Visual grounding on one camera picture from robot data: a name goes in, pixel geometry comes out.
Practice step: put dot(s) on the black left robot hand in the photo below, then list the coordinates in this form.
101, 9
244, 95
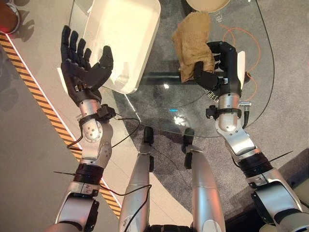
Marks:
79, 72

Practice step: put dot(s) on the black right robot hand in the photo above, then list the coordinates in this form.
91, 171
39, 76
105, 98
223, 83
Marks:
230, 70

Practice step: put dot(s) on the tan terry cloth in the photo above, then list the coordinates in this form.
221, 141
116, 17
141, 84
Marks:
193, 41

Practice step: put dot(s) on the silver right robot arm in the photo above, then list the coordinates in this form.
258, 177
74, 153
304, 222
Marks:
229, 120

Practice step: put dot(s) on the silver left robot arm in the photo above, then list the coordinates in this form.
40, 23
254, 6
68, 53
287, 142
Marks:
93, 135

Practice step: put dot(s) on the white plastic basket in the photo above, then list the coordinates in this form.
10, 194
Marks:
120, 41

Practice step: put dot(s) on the yellow black hazard tape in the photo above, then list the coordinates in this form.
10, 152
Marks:
36, 94

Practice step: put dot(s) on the round beige stool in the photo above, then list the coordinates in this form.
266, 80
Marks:
207, 4

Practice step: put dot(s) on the red brown round object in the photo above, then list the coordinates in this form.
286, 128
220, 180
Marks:
8, 14

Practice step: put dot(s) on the grey rug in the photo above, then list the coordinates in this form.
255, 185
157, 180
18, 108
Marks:
173, 176

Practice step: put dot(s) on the silver right robot leg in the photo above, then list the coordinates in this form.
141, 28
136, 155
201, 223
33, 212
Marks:
205, 188

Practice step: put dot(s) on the silver robot leg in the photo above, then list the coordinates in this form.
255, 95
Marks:
137, 188
205, 188

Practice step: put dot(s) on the silver left robot leg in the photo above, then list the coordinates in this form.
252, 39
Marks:
137, 188

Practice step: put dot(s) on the black table frame bar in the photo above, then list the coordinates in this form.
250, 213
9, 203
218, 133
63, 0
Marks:
164, 77

